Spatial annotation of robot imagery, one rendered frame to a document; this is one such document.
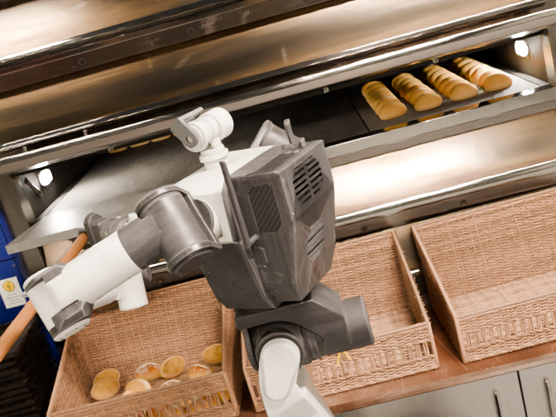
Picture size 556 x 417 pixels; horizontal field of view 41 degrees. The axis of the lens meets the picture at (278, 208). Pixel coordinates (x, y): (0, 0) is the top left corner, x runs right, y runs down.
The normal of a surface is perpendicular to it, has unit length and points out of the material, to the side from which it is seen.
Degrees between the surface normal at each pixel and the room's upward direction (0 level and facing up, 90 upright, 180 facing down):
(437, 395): 90
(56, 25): 70
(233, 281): 101
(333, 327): 90
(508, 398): 90
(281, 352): 90
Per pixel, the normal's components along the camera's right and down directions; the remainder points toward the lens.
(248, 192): -0.47, 0.39
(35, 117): -0.08, -0.04
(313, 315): 0.00, 0.30
